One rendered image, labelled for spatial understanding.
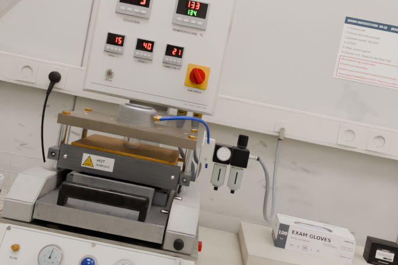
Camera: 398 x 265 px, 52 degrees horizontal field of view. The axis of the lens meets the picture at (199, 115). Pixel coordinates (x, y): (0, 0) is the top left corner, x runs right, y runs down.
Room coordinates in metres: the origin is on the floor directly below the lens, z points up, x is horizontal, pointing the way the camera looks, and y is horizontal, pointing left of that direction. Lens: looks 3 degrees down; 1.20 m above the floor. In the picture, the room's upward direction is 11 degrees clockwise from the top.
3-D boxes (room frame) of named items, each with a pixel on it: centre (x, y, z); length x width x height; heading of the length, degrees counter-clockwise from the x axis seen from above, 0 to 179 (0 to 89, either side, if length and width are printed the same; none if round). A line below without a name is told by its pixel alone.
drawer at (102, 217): (0.81, 0.13, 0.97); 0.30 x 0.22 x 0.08; 0
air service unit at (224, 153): (0.99, -0.09, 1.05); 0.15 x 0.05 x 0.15; 90
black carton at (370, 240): (1.23, -0.63, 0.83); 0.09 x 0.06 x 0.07; 81
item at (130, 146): (0.86, 0.12, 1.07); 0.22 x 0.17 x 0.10; 90
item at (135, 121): (0.89, 0.11, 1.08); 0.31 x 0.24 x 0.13; 90
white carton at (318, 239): (1.24, -0.42, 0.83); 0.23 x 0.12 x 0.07; 85
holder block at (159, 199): (0.86, 0.13, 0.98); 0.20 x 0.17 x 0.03; 90
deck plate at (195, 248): (0.89, 0.13, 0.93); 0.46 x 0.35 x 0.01; 0
